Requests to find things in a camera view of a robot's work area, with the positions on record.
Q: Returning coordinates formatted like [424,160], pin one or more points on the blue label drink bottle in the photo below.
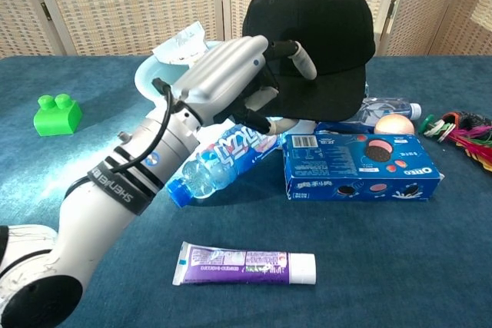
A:
[230,155]

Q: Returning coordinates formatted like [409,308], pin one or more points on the blue Oreo cookie box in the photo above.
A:
[346,166]

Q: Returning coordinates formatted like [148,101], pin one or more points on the light blue plastic basin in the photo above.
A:
[144,78]

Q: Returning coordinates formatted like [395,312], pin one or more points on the white foam mannequin head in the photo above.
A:
[306,126]

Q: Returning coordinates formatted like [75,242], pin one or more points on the green toy building block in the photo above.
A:
[57,120]

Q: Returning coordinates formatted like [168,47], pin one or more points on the blue velvet tablecloth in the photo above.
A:
[346,266]

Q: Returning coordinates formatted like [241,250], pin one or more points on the clear water bottle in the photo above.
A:
[384,107]

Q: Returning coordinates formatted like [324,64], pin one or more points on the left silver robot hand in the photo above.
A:
[223,74]

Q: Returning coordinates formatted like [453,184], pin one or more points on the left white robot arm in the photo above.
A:
[104,209]

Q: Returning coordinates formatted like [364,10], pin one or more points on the peach coloured ball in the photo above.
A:
[396,125]

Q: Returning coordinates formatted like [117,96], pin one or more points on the purple toothpaste tube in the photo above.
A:
[238,266]

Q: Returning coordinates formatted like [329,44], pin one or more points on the colourful feather shuttlecock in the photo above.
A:
[469,132]

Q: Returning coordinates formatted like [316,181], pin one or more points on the black baseball cap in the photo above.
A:
[326,17]

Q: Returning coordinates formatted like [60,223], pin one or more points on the silver white snack bag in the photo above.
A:
[184,42]

